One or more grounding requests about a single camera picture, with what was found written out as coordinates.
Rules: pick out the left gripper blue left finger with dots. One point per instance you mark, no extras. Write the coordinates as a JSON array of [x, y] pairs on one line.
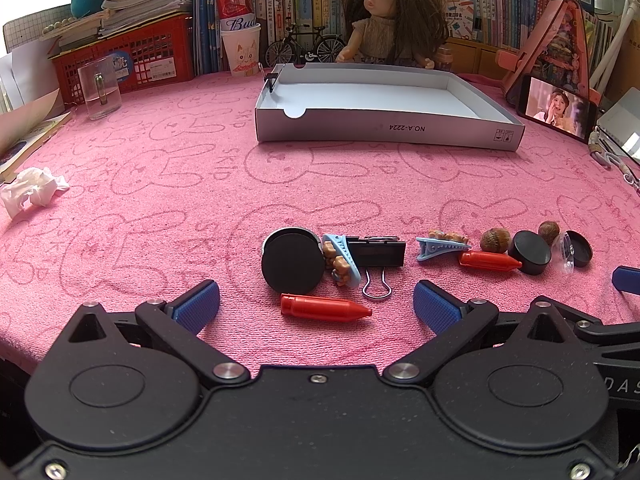
[[192, 310]]

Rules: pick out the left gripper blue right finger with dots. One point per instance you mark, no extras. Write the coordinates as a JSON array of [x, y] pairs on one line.
[[439, 310]]

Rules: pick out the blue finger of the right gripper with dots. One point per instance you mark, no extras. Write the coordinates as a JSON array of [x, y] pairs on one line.
[[626, 279]]

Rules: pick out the small black lid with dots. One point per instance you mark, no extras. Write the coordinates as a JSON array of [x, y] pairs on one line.
[[582, 249]]

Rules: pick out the red crayon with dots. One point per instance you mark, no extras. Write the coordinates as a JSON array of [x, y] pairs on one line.
[[490, 261], [323, 309]]

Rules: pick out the blue bear hair clip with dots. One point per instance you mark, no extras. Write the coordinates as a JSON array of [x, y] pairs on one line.
[[438, 243], [339, 261]]

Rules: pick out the large black binder clip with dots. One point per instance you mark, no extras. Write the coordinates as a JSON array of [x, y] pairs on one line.
[[377, 252]]

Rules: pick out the brown nut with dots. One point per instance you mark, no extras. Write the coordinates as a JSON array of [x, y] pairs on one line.
[[549, 231], [496, 240]]

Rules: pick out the black round puck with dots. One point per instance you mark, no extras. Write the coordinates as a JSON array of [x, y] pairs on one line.
[[531, 250]]

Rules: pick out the large black round lid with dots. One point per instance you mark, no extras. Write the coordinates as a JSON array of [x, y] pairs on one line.
[[292, 261]]

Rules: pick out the pink bunny towel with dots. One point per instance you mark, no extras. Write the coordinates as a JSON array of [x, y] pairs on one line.
[[173, 188]]

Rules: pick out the grey clipboard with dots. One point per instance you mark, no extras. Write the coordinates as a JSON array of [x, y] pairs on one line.
[[621, 122]]

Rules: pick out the smartphone playing video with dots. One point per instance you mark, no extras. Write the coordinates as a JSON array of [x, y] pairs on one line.
[[556, 108]]

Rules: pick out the crumpled white tissue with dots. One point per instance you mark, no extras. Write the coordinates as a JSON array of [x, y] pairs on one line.
[[33, 185]]

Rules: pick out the grey cardboard box lid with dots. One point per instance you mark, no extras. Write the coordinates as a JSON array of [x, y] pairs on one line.
[[382, 103]]

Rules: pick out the small black binder clip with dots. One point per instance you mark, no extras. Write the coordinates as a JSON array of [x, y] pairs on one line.
[[270, 79]]

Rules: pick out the clear acrylic block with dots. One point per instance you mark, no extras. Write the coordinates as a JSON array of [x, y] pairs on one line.
[[99, 87]]

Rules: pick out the open book at left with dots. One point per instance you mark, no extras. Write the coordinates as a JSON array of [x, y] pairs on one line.
[[26, 129]]

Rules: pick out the red plastic basket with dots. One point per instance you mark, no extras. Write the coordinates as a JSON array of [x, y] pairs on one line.
[[144, 57]]

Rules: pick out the white cat paper cup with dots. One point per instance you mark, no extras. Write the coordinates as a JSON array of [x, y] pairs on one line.
[[242, 50]]

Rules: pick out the miniature black bicycle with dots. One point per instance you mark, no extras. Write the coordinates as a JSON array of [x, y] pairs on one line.
[[302, 44]]

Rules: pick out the brown haired doll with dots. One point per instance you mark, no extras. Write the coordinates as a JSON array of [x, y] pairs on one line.
[[394, 32]]

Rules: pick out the red beer can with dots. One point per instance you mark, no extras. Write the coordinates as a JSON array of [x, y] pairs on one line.
[[236, 14]]

